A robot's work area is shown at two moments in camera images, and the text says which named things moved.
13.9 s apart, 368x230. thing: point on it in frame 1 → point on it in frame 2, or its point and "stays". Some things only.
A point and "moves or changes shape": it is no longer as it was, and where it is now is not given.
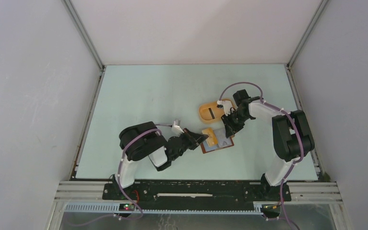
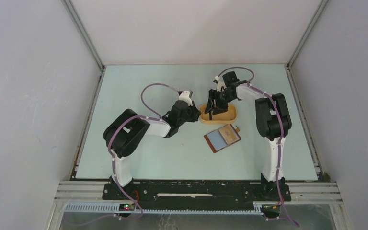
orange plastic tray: [209, 112] stays
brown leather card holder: [222, 140] moves or changes shape
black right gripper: [230, 128] → [213, 94]
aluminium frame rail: [327, 191] stays
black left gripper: [195, 139] → [196, 113]
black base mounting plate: [195, 195] stays
